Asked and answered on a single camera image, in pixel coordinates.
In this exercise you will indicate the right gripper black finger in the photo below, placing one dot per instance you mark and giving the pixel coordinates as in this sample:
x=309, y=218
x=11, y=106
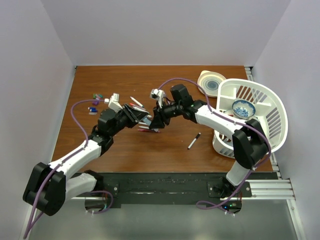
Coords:
x=157, y=110
x=157, y=122

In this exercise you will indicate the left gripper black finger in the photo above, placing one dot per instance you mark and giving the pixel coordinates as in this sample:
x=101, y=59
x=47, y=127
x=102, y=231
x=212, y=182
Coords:
x=133, y=114
x=143, y=114

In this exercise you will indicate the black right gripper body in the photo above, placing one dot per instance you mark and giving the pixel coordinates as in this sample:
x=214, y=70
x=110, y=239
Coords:
x=172, y=110

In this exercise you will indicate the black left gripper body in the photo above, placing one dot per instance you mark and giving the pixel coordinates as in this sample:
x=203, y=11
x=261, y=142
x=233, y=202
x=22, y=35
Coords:
x=123, y=119

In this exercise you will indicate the pink marker pen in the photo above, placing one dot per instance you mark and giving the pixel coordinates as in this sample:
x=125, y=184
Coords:
x=137, y=106

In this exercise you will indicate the teal tip white marker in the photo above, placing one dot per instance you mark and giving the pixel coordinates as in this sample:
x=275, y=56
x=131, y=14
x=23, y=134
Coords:
x=137, y=102

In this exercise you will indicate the blue marker cap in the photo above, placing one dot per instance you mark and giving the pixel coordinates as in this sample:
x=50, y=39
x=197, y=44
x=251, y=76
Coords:
x=92, y=109

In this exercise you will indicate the light blue highlighter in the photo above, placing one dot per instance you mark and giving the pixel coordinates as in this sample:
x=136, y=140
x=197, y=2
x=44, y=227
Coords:
x=147, y=121

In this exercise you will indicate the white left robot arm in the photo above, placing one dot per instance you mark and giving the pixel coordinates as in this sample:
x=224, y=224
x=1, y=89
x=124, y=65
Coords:
x=51, y=185

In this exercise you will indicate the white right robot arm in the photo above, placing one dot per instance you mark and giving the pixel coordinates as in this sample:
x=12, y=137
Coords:
x=248, y=139

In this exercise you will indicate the black cap whiteboard marker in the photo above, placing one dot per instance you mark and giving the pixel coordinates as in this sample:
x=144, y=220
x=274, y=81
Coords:
x=193, y=141

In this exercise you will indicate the cream plate with grey spiral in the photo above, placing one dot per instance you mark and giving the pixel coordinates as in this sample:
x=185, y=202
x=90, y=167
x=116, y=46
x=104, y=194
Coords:
x=209, y=81

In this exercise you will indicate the white watermelon pattern plate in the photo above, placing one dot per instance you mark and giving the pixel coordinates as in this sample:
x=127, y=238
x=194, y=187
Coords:
x=229, y=113

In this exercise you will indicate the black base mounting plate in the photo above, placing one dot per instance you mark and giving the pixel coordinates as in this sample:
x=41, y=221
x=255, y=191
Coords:
x=97, y=202

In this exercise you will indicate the blue floral ceramic bowl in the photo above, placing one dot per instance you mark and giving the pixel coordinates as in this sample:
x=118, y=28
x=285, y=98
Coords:
x=243, y=109

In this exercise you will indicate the white plastic dish rack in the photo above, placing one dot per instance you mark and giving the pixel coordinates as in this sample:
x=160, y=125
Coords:
x=270, y=110

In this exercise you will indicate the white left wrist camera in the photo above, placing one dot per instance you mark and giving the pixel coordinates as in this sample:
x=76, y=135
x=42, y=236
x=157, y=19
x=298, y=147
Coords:
x=113, y=102

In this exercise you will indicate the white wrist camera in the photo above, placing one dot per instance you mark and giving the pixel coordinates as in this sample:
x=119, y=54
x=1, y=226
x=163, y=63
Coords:
x=158, y=95
x=113, y=102

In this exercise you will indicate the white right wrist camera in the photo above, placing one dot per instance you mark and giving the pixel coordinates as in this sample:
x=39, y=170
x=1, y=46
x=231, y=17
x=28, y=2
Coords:
x=158, y=95

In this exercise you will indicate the aluminium frame rail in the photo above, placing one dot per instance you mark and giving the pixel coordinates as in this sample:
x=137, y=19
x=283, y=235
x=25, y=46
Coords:
x=262, y=189

